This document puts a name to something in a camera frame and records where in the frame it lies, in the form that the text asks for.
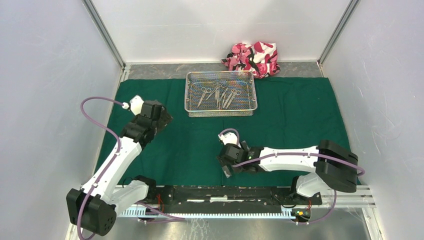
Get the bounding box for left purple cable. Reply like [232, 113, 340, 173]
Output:
[76, 96, 186, 240]

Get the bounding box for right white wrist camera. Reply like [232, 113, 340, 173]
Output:
[218, 132, 240, 146]

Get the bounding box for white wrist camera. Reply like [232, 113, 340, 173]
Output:
[121, 95, 145, 116]
[218, 132, 240, 146]

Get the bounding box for green surgical drape cloth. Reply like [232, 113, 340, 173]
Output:
[115, 77, 350, 187]

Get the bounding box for purple cable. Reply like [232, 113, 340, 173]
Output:
[217, 128, 366, 226]
[76, 96, 186, 240]

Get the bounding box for pink camouflage cloth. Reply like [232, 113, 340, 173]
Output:
[220, 41, 280, 79]

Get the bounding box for surgical forceps middle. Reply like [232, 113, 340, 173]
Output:
[206, 83, 222, 108]

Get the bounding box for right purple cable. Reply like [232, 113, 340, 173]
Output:
[217, 128, 366, 226]

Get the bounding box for surgical scissors left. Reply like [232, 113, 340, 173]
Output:
[197, 86, 211, 107]

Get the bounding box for aluminium frame rail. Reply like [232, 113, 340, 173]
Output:
[75, 184, 377, 220]

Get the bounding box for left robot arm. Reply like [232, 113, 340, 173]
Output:
[66, 95, 173, 239]

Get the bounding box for wire mesh instrument tray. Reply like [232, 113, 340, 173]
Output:
[184, 71, 258, 118]

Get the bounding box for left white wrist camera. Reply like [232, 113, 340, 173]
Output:
[121, 95, 145, 116]

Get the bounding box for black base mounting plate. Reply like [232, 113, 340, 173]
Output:
[143, 185, 323, 214]

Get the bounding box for surgical scissors right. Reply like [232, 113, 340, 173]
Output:
[222, 89, 241, 109]

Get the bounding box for surgical scissors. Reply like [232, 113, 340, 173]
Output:
[197, 86, 211, 107]
[222, 89, 241, 109]

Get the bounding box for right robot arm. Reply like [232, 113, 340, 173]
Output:
[217, 139, 364, 204]

